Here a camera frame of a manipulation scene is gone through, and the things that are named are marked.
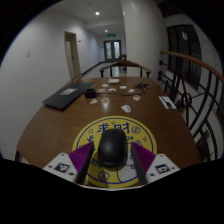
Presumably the wooden armchair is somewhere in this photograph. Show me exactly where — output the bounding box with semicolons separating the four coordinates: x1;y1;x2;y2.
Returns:
98;59;152;79

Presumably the black cable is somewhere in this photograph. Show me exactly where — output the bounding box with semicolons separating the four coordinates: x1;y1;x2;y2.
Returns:
114;82;159;98

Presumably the dark window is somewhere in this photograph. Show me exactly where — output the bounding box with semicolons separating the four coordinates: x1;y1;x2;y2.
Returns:
166;24;203;90

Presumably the black closed laptop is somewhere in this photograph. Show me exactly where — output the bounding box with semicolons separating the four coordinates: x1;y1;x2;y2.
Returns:
41;81;96;111

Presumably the round yellow printed mouse pad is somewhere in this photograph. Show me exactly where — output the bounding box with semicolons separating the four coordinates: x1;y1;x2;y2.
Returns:
71;115;158;190

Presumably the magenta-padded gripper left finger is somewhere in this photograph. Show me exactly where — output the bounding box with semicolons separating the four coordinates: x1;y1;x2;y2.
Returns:
43;142;95;185

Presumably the white rectangular paper slip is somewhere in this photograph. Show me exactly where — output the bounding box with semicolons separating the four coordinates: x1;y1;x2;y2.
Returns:
158;95;178;110

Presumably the black computer mouse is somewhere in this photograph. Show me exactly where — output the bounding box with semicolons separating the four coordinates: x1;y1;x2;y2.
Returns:
97;128;128;169

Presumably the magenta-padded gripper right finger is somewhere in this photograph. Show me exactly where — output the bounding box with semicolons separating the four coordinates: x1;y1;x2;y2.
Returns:
130;142;182;185

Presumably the beige single door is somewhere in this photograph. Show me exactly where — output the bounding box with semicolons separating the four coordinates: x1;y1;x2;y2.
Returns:
63;31;83;81

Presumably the small black box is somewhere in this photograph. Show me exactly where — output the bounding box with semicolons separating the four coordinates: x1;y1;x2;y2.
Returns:
84;87;97;99

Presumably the glass double door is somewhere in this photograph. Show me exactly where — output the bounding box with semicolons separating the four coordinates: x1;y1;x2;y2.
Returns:
103;39;122;63

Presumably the metal railing with wooden handrail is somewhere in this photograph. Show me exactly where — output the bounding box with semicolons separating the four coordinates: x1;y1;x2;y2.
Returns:
157;49;224;163

